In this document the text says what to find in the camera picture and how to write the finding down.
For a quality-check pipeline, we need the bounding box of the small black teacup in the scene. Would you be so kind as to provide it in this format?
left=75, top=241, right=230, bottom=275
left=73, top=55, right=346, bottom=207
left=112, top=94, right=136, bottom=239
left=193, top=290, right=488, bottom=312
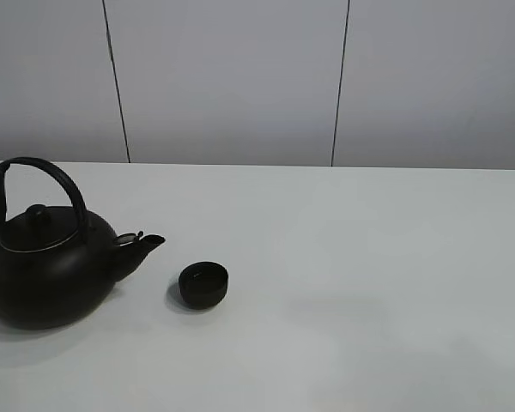
left=178, top=262, right=229, bottom=310

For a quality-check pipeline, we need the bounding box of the black round teapot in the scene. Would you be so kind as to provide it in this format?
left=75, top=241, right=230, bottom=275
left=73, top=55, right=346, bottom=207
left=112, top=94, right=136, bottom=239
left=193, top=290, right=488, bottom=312
left=0, top=157, right=165, bottom=330

